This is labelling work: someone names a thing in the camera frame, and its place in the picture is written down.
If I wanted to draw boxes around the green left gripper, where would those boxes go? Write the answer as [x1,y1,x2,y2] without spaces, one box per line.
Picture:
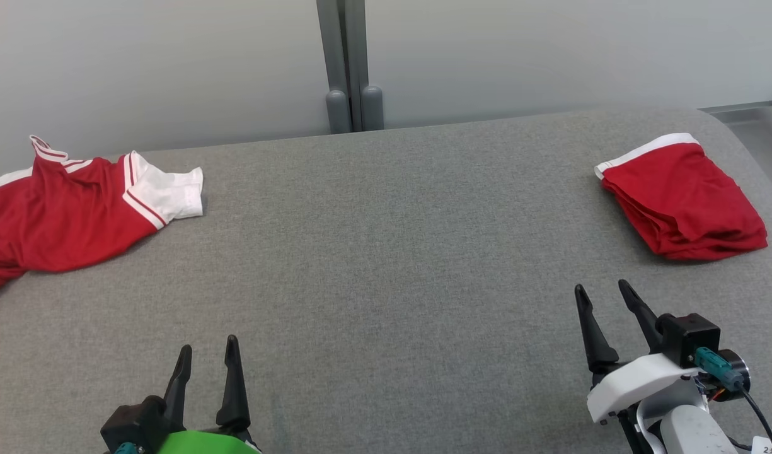
[153,335,264,454]

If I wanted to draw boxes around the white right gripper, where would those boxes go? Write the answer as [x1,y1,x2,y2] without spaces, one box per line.
[575,279,751,424]

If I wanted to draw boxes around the red shorts with white stripe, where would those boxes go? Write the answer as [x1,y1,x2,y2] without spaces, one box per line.
[595,132,769,262]

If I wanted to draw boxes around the red and white basketball jersey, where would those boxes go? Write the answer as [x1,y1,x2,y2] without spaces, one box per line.
[0,134,205,302]

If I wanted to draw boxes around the grey fabric sofa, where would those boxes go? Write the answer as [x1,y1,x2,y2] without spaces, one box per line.
[0,107,772,454]

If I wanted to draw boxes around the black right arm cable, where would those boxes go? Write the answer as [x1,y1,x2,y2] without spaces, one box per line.
[694,346,772,454]

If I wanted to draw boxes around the grey metal partition post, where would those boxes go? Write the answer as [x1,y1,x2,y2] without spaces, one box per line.
[316,0,385,135]

